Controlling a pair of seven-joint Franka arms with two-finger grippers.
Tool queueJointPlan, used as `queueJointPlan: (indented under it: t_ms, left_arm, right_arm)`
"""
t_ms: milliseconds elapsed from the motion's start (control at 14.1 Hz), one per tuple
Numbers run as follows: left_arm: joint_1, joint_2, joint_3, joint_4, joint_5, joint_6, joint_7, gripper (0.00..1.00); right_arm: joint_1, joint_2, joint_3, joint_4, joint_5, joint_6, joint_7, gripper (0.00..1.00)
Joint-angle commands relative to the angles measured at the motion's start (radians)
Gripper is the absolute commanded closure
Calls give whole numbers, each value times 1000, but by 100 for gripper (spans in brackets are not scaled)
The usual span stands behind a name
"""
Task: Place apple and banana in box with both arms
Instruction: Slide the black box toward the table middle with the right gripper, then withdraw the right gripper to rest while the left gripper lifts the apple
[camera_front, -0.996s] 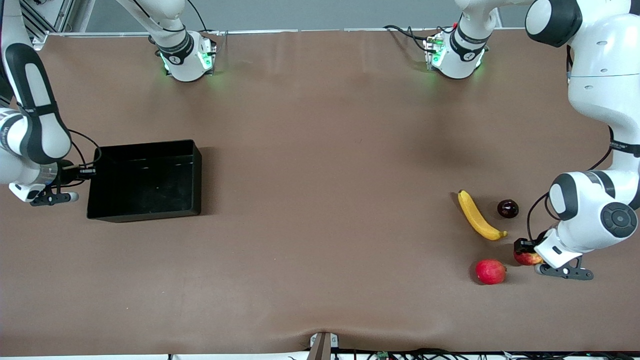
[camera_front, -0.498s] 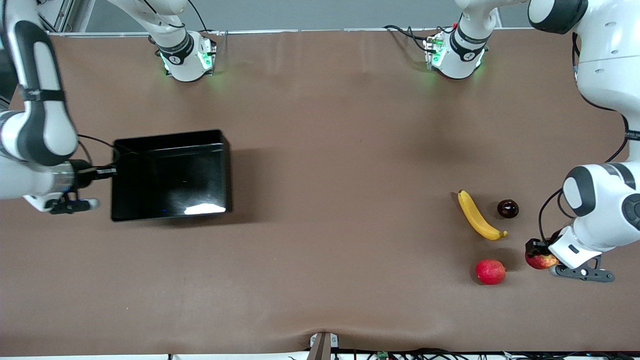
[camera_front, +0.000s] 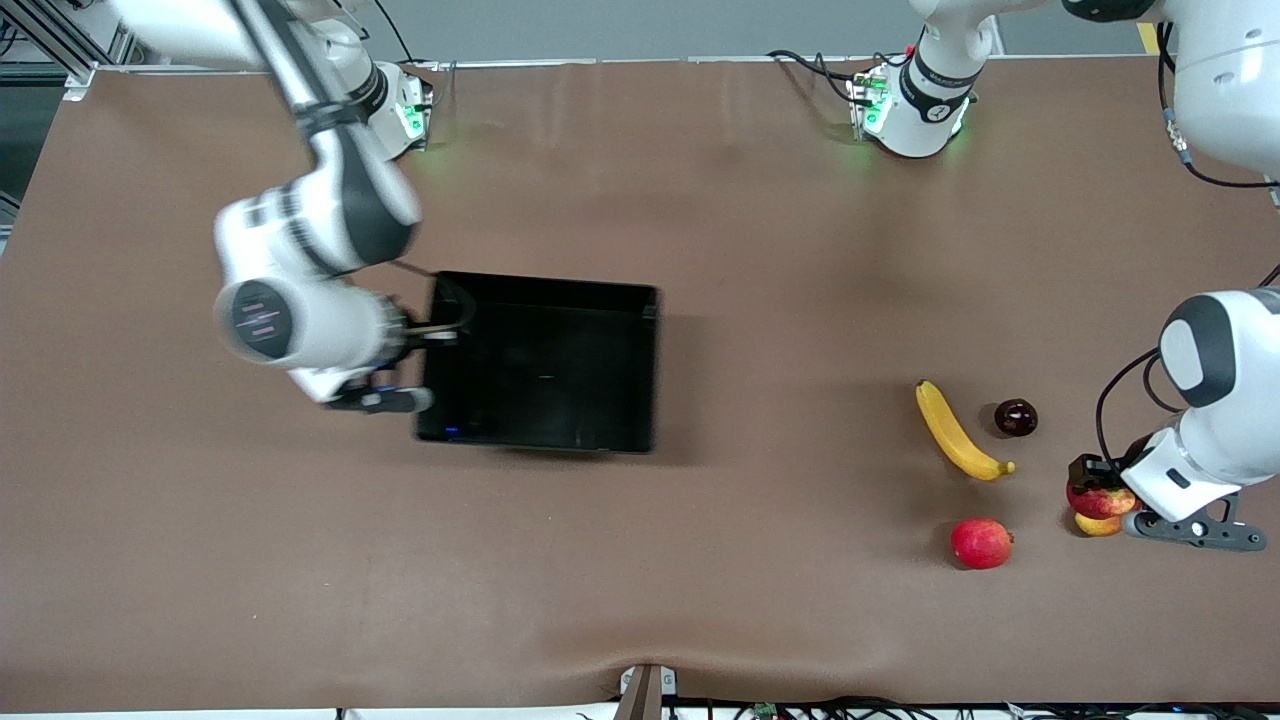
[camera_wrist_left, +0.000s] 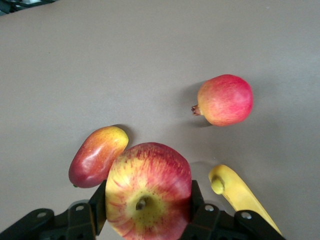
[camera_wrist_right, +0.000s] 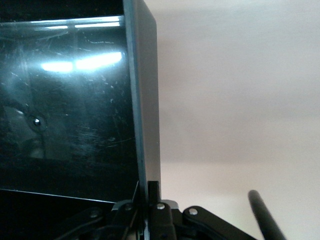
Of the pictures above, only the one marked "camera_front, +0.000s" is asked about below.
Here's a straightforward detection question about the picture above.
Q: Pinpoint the red yellow apple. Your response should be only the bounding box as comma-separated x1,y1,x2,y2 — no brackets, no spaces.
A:
1066,482,1139,520

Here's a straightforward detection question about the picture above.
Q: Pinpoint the black plastic box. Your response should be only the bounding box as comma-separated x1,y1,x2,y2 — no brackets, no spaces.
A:
414,270,662,456

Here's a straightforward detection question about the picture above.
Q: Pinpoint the yellow banana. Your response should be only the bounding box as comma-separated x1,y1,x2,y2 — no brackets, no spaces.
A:
916,379,1017,482

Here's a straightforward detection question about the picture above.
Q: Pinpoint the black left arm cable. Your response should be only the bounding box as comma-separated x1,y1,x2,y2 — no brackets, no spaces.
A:
1095,20,1280,471

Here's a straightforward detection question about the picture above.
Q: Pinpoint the thin black base cable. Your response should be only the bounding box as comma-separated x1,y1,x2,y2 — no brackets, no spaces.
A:
372,0,441,71

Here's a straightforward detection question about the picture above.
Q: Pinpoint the metal camera pole bracket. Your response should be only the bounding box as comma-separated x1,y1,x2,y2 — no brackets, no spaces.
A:
615,663,679,720

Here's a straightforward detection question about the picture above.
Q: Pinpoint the aluminium frame with struts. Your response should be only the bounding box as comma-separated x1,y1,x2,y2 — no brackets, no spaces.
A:
0,0,136,101

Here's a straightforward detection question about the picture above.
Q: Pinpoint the black base power cable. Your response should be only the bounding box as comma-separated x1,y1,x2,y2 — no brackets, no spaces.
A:
766,46,911,106

